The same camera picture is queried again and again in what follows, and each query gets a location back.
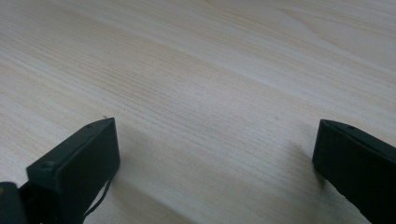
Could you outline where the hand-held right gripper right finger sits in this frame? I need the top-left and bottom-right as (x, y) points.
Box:
(312, 119), (396, 224)

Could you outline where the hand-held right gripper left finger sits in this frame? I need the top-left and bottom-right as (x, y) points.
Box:
(18, 117), (121, 224)

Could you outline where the thin black gripper wire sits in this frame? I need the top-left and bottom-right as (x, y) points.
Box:
(83, 178), (112, 218)

